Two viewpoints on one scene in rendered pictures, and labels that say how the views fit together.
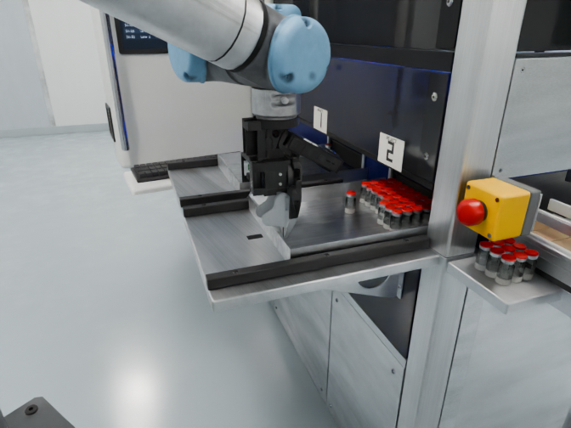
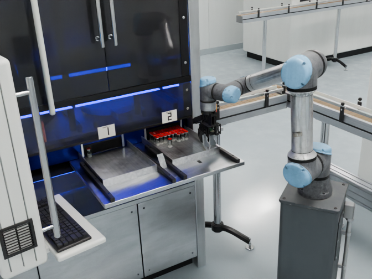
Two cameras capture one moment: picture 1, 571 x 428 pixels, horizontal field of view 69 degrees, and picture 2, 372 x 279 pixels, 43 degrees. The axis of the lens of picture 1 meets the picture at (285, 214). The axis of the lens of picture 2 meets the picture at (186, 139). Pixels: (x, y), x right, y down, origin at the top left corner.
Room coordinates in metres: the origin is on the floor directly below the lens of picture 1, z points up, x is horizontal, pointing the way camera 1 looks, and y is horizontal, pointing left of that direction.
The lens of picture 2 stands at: (1.08, 2.00, 1.87)
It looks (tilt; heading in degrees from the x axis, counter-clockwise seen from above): 24 degrees down; 261
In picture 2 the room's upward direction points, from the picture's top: 3 degrees counter-clockwise
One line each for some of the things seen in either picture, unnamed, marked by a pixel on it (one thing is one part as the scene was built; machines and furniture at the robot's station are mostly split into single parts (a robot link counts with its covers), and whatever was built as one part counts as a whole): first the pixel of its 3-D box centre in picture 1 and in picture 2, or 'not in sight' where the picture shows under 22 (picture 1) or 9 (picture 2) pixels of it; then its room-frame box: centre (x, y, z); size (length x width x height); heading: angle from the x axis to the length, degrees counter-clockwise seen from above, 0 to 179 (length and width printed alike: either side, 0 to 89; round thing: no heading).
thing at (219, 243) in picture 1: (285, 201); (155, 163); (0.91, 0.00, 0.87); 0.70 x 0.48 x 0.02; 20
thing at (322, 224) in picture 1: (346, 214); (179, 144); (0.77, -0.12, 0.90); 0.34 x 0.26 x 0.04; 110
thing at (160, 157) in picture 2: not in sight; (166, 165); (0.87, 0.11, 0.91); 0.14 x 0.03 x 0.06; 110
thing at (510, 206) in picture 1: (496, 207); not in sight; (0.58, -0.32, 1.00); 0.08 x 0.07 x 0.07; 110
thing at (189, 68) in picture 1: (222, 51); (228, 92); (0.57, 0.08, 1.22); 0.11 x 0.11 x 0.08; 40
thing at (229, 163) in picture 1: (288, 166); (116, 161); (1.09, -0.01, 0.90); 0.34 x 0.26 x 0.04; 110
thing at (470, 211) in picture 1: (472, 211); not in sight; (0.56, -0.28, 0.99); 0.04 x 0.04 x 0.04; 20
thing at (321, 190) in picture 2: not in sight; (315, 181); (0.24, 0.30, 0.84); 0.15 x 0.15 x 0.10
